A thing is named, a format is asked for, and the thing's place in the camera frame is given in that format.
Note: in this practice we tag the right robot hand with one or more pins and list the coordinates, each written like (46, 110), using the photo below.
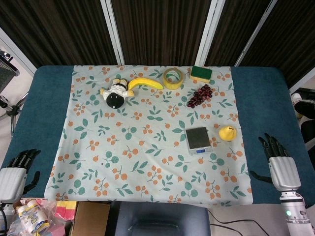
(284, 172)

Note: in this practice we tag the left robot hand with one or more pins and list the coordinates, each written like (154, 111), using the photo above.
(11, 177)

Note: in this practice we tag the yellow pear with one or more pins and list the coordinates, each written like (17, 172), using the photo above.
(228, 133)

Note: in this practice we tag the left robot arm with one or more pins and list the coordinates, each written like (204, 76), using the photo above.
(3, 218)

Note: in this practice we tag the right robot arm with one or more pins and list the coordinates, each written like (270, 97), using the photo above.
(295, 211)

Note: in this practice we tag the small digital scale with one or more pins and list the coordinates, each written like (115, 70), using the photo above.
(198, 140)

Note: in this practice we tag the plastic bag with bottles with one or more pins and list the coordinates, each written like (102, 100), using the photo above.
(32, 217)

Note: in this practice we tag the blue table cover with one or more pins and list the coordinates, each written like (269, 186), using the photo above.
(32, 118)

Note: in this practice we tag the pink yellow sticky notes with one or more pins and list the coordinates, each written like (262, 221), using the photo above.
(64, 211)

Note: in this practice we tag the white shoe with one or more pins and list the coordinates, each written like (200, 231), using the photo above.
(296, 98)

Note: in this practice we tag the brown cardboard box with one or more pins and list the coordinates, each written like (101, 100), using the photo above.
(89, 218)

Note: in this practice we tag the purple grape bunch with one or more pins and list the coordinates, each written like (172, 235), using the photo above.
(199, 96)

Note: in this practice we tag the green yellow sponge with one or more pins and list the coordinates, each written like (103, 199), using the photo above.
(201, 73)

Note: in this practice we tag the dark blue chair back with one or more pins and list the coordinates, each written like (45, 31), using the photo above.
(160, 218)

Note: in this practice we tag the black white plush toy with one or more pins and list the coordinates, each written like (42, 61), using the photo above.
(115, 94)

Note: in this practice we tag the floral tablecloth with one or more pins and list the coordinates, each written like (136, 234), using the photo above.
(147, 147)

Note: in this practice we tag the yellow tape roll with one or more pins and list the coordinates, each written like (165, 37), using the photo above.
(173, 78)

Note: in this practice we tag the yellow banana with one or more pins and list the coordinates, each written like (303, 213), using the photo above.
(145, 83)

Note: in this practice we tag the white partition frame post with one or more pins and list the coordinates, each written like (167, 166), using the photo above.
(209, 32)
(256, 32)
(112, 30)

